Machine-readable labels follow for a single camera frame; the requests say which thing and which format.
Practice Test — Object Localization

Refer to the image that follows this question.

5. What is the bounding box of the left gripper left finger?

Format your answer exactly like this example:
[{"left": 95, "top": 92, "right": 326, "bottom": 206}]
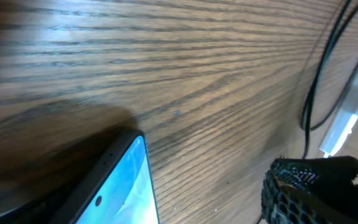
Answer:
[{"left": 0, "top": 186, "right": 73, "bottom": 224}]

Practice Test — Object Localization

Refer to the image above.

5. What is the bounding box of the black charger cable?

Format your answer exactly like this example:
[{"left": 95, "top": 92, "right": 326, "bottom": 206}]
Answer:
[{"left": 300, "top": 0, "right": 358, "bottom": 159}]

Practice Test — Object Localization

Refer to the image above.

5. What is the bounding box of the blue-screen smartphone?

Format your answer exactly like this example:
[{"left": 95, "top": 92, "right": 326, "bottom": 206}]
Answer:
[{"left": 50, "top": 129, "right": 159, "bottom": 224}]

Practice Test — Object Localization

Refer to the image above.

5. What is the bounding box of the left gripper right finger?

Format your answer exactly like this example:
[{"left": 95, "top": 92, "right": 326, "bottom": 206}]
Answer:
[{"left": 261, "top": 156, "right": 358, "bottom": 224}]

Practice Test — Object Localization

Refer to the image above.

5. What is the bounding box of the white power strip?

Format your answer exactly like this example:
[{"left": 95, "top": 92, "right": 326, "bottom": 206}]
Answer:
[{"left": 319, "top": 72, "right": 358, "bottom": 158}]

